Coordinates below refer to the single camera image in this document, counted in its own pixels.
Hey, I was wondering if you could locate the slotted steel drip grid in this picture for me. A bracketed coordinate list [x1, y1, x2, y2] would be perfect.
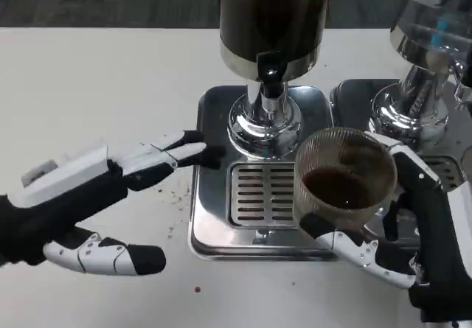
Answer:
[423, 156, 460, 193]
[229, 162, 300, 230]

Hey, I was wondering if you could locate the black dispenser tap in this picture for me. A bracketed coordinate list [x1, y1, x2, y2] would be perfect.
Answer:
[257, 50, 291, 116]

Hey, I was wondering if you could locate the clear ribbed glass cup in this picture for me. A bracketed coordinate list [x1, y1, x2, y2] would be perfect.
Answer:
[294, 128, 400, 230]

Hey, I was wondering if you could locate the dark drink dispenser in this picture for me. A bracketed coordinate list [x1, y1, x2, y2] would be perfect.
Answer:
[218, 0, 333, 158]

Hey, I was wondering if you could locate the clear drink dispenser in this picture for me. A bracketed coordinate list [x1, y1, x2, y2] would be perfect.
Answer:
[368, 0, 472, 156]

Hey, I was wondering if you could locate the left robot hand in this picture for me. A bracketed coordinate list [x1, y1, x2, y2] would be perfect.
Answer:
[0, 130, 227, 276]

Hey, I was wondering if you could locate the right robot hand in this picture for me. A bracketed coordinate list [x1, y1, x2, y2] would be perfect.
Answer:
[299, 130, 472, 328]

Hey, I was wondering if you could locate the chrome dispenser tap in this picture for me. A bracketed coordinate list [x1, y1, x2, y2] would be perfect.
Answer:
[450, 60, 472, 110]

